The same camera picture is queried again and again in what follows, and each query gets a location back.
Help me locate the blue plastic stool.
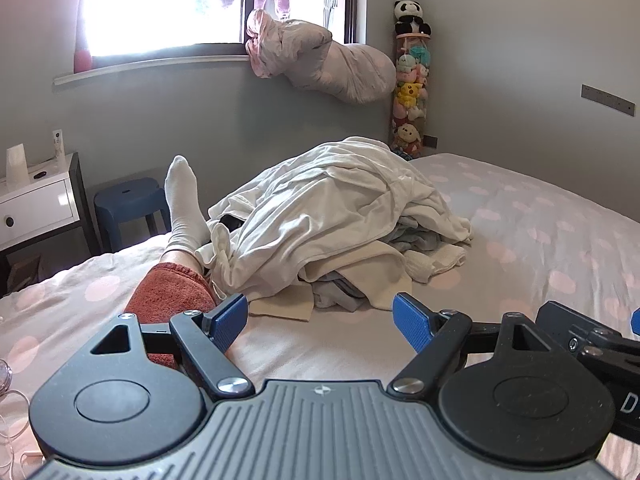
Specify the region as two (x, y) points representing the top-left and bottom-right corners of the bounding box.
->
(93, 177), (172, 254)

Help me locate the panda plush toy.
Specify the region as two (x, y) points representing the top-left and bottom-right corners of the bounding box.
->
(393, 0), (433, 37)

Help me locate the white nightstand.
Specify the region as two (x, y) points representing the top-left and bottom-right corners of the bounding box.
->
(0, 152), (99, 297)

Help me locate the wall socket strip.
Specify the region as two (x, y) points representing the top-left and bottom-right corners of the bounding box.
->
(581, 83), (636, 115)

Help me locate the white paper bag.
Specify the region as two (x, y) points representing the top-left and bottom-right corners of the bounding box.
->
(4, 143), (27, 184)

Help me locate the window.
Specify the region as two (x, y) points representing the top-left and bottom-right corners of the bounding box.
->
(74, 0), (367, 69)

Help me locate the white long-sleeve shirt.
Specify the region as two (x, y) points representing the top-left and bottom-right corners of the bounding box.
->
(197, 136), (473, 302)

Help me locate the white window sill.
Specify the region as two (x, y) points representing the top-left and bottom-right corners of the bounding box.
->
(53, 54), (252, 87)

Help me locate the column of plush toys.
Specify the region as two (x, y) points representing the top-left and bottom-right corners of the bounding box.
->
(389, 32), (434, 159)

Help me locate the polka-dot bed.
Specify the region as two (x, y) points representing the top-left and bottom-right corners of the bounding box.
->
(0, 152), (640, 480)

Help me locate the person's terracotta pants leg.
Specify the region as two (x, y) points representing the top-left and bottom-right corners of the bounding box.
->
(122, 261), (222, 368)

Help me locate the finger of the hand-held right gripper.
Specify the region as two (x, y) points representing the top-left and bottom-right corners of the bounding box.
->
(536, 300), (601, 348)

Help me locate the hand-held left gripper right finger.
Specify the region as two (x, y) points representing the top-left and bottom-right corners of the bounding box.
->
(387, 291), (551, 401)

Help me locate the white cable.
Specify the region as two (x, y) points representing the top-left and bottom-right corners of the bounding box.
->
(0, 389), (47, 467)

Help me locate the rolled pale pink quilt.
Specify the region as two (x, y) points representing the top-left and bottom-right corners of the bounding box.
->
(244, 8), (397, 106)

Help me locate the white ribbed garment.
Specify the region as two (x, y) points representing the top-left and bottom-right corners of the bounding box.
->
(404, 249), (467, 282)

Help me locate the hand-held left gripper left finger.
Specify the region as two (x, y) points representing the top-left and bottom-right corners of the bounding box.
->
(87, 293), (256, 401)

